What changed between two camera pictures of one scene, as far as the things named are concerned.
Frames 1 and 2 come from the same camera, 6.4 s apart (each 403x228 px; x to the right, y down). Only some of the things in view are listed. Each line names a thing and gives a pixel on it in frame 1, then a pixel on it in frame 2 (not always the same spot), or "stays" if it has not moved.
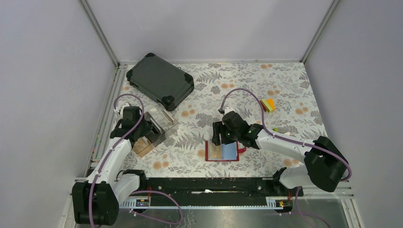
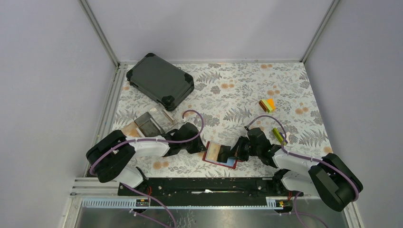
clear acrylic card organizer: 162,122 stays
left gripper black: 147,128 to 199,147
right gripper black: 218,128 to 237,152
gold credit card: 215,152 stays
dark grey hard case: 162,80 stays
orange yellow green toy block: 268,105 stays
